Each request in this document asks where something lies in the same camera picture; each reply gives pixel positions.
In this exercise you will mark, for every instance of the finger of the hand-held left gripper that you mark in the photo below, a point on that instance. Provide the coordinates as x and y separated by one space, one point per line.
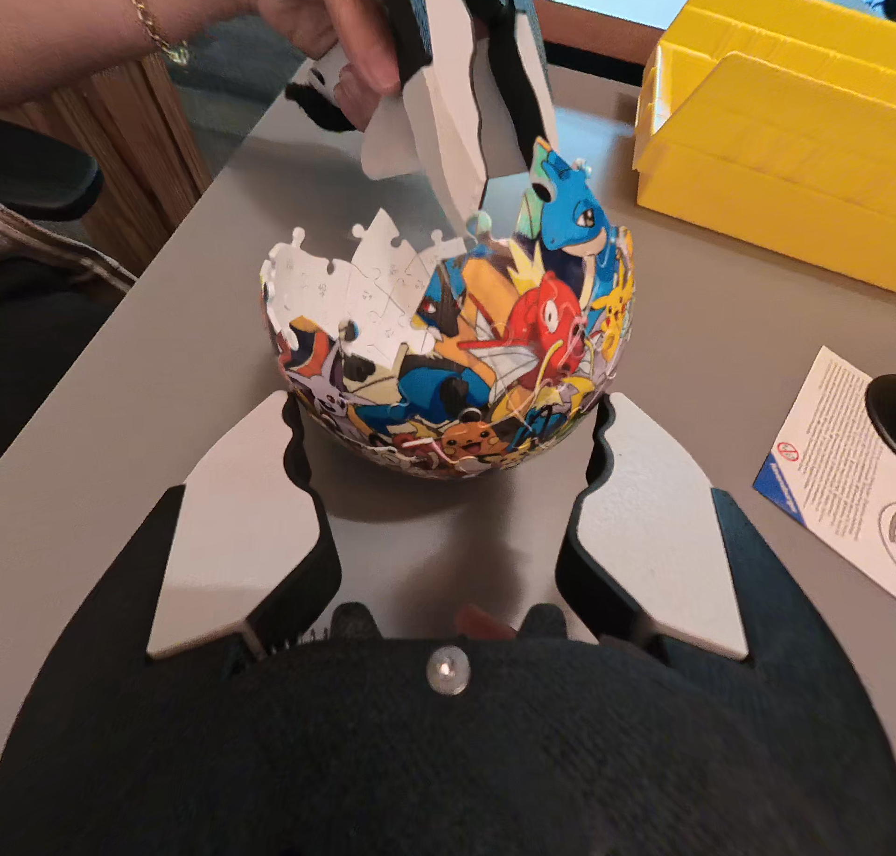
451 100
535 93

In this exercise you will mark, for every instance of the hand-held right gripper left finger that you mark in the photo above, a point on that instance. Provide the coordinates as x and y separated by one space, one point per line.
238 541

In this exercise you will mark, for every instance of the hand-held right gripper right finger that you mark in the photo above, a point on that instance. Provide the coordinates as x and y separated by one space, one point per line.
658 541

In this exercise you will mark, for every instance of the colourful puzzle ball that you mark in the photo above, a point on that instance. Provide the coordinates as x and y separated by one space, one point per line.
490 352

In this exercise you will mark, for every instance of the person's left forearm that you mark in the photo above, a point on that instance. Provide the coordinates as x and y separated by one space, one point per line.
70 23

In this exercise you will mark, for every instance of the black round ball stand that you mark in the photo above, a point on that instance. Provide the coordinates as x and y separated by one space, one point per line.
883 411

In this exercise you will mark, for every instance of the person's left hand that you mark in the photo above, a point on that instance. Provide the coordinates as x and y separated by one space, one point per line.
308 2

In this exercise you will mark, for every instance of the person's right hand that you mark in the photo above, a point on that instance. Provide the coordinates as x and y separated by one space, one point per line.
483 623

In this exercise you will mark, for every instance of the white instruction leaflet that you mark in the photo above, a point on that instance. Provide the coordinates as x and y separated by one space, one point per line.
833 464

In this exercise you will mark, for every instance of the yellow plastic bin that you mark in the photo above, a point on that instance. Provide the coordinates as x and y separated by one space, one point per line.
770 135

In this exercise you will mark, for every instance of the wooden pillar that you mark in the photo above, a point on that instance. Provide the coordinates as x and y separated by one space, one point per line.
126 156

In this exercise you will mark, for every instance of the grey garment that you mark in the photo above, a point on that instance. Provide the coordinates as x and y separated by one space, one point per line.
56 247

